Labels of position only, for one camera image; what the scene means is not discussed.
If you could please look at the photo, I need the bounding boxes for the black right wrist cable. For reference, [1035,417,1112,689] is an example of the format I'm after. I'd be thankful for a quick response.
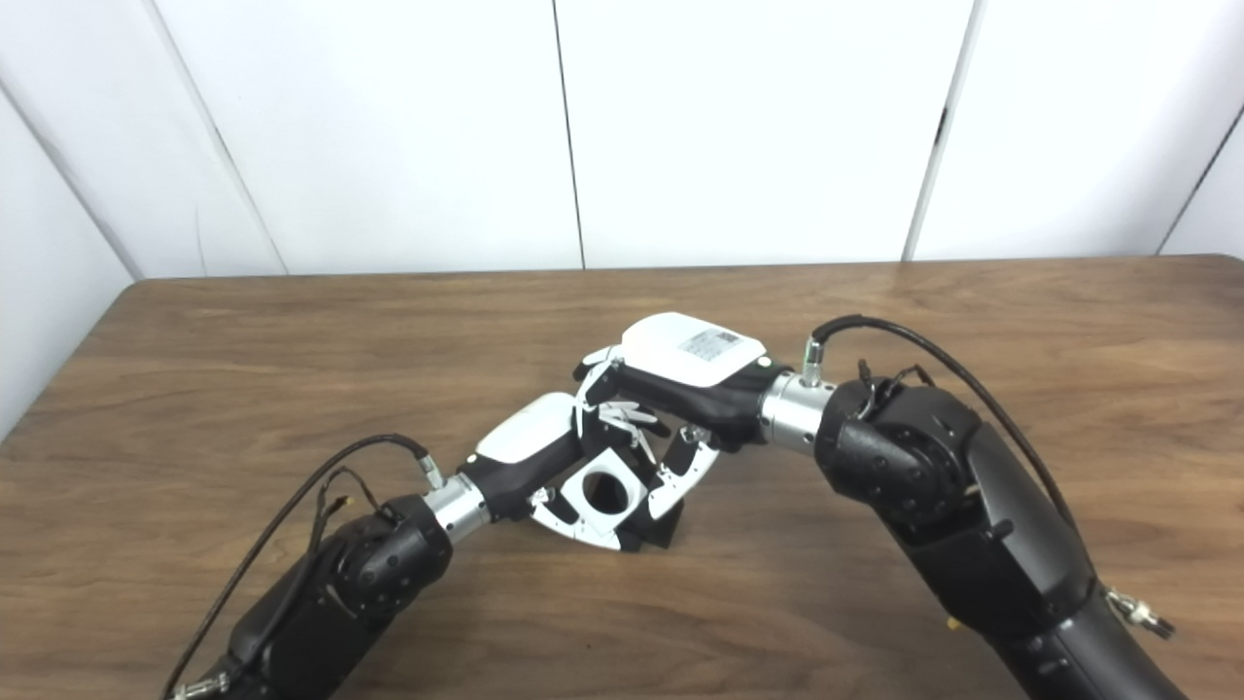
[801,314,1178,641]

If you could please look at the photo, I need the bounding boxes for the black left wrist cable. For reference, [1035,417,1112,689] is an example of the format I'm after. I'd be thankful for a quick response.
[159,434,447,700]

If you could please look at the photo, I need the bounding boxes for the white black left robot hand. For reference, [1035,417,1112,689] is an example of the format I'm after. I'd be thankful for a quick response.
[462,392,672,552]

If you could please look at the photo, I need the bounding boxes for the thin wrist wires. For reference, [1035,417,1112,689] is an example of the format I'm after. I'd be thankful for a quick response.
[310,466,400,557]
[854,359,940,410]

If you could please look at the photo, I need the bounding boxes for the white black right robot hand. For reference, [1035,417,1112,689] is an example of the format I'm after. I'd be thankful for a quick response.
[573,312,793,522]

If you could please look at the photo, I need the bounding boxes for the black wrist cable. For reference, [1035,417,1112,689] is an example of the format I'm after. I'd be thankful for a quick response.
[159,434,447,700]
[801,314,1178,641]

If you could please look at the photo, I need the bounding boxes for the thin right wrist wires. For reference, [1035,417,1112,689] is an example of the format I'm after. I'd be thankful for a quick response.
[854,359,940,410]

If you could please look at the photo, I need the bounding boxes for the black peg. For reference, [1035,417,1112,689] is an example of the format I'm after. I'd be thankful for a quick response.
[583,472,682,553]

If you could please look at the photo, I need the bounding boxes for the white square piece with hole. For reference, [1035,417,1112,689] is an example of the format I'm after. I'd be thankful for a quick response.
[554,445,650,546]

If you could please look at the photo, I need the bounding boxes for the thin left wrist wires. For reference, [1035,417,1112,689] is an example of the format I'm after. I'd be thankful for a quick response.
[310,466,400,557]

